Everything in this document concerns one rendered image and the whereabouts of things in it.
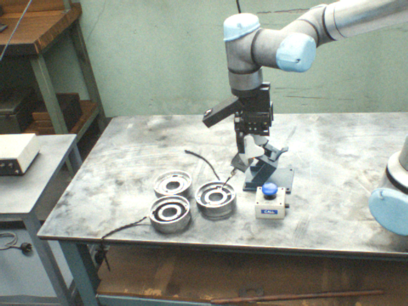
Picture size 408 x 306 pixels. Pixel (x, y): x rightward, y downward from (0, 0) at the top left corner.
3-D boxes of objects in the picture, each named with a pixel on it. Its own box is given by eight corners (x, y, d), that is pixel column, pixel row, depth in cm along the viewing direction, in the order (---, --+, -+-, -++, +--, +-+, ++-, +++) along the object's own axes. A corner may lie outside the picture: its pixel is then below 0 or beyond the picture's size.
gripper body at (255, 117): (269, 139, 114) (266, 93, 107) (232, 138, 116) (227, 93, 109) (274, 122, 120) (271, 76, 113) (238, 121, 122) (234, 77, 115)
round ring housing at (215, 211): (234, 220, 124) (232, 207, 122) (193, 218, 127) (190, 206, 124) (240, 193, 133) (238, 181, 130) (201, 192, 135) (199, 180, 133)
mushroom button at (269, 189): (261, 207, 123) (260, 191, 120) (263, 197, 126) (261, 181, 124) (277, 207, 122) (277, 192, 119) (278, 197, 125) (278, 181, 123)
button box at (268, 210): (255, 218, 124) (254, 203, 121) (258, 200, 129) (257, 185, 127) (288, 220, 122) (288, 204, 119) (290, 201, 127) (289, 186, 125)
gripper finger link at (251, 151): (264, 172, 119) (262, 137, 115) (240, 170, 121) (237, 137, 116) (266, 165, 122) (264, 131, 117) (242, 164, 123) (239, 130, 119)
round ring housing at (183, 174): (158, 182, 141) (156, 170, 139) (195, 180, 140) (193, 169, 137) (152, 207, 133) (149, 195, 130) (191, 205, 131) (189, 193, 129)
